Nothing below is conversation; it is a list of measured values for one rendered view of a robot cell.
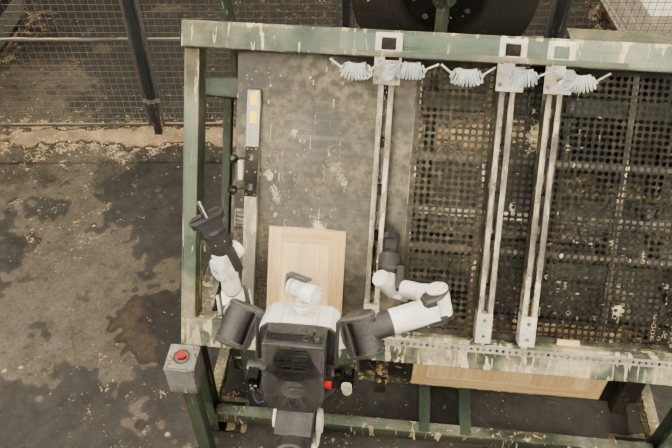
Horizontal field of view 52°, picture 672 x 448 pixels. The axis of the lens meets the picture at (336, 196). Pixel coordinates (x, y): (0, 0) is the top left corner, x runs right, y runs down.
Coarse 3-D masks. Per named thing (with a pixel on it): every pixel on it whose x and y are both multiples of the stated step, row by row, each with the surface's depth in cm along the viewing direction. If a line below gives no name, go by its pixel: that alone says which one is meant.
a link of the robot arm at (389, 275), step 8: (384, 264) 256; (392, 264) 256; (376, 272) 254; (384, 272) 251; (392, 272) 255; (400, 272) 253; (376, 280) 251; (384, 280) 249; (392, 280) 252; (400, 280) 251; (384, 288) 251; (392, 288) 253
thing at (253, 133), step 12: (252, 108) 266; (252, 132) 268; (252, 144) 268; (252, 204) 273; (252, 216) 274; (252, 228) 275; (252, 240) 276; (252, 252) 276; (252, 264) 277; (252, 276) 278; (252, 288) 279; (252, 300) 280
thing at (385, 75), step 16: (384, 32) 250; (400, 48) 250; (384, 64) 252; (384, 80) 253; (384, 96) 258; (384, 112) 262; (384, 128) 263; (384, 144) 262; (384, 160) 262; (384, 176) 263; (384, 192) 264; (384, 208) 265; (384, 224) 267; (368, 240) 268; (368, 256) 269; (368, 272) 271; (368, 288) 272; (368, 304) 273
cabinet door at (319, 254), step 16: (272, 240) 277; (288, 240) 276; (304, 240) 276; (320, 240) 275; (336, 240) 275; (272, 256) 278; (288, 256) 278; (304, 256) 277; (320, 256) 277; (336, 256) 276; (272, 272) 279; (288, 272) 279; (304, 272) 279; (320, 272) 278; (336, 272) 277; (272, 288) 281; (336, 288) 278; (320, 304) 281; (336, 304) 280
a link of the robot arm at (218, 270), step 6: (216, 258) 239; (210, 264) 240; (216, 264) 237; (222, 264) 238; (216, 270) 240; (222, 270) 238; (228, 270) 249; (234, 270) 249; (216, 276) 244; (222, 276) 241; (228, 276) 245; (234, 276) 248
